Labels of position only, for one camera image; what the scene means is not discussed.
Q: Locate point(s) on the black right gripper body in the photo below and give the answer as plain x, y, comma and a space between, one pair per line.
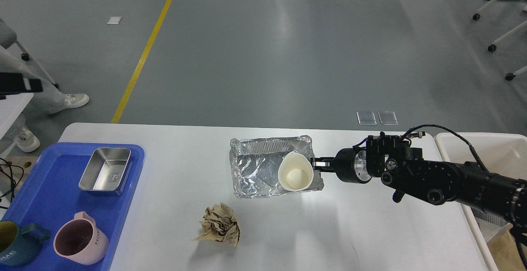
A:
357, 166

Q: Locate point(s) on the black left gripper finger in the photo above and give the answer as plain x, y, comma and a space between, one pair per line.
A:
33, 84

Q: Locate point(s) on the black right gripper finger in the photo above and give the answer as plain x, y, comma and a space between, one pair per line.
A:
324, 161
323, 167

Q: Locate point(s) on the white paper cup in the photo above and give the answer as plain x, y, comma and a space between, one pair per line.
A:
295, 172

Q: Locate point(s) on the aluminium foil tray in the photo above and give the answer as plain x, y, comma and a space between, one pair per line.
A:
255, 162

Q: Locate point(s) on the stainless steel rectangular tin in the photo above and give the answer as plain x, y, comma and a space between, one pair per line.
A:
106, 172

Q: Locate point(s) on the brown paper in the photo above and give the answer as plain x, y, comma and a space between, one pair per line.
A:
504, 252
220, 224

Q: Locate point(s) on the pink ribbed mug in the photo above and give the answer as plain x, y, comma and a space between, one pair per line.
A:
81, 241

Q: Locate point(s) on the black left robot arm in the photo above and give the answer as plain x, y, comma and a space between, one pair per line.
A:
16, 83

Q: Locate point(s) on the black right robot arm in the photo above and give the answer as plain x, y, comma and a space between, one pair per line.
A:
403, 168

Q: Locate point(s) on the person in grey trousers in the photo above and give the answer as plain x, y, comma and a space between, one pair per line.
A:
50, 100

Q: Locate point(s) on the clear floor plate left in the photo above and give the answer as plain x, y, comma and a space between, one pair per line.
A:
366, 118

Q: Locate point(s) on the clear floor plate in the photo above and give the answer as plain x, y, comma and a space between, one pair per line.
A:
366, 118
388, 118

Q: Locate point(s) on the clear floor plate right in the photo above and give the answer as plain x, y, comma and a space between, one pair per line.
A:
388, 118

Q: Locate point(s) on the blue plastic tray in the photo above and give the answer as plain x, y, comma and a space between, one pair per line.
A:
50, 197

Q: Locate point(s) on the foil tray inside bin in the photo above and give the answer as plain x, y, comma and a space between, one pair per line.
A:
492, 219

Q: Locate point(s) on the white plastic bin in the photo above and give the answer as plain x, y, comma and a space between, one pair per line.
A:
501, 153

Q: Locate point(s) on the brown paper inside bin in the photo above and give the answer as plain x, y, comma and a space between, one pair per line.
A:
504, 252

